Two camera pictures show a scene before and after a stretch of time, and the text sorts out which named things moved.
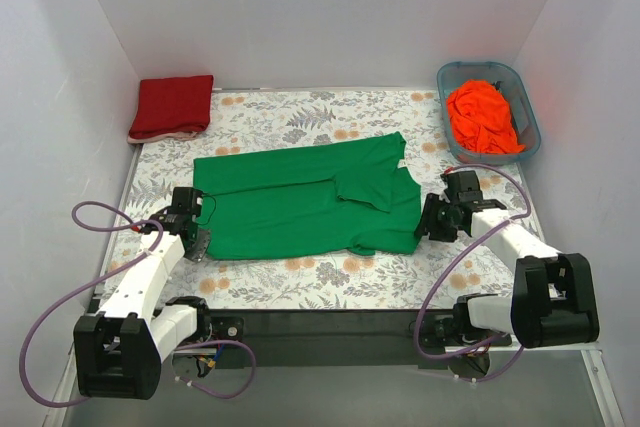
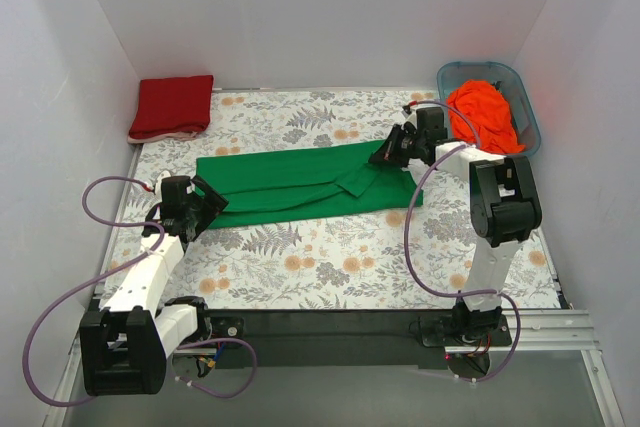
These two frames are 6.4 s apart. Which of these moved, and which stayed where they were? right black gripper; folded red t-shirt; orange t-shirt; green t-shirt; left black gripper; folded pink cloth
Moved: left black gripper; right black gripper; green t-shirt
Stayed: folded pink cloth; orange t-shirt; folded red t-shirt
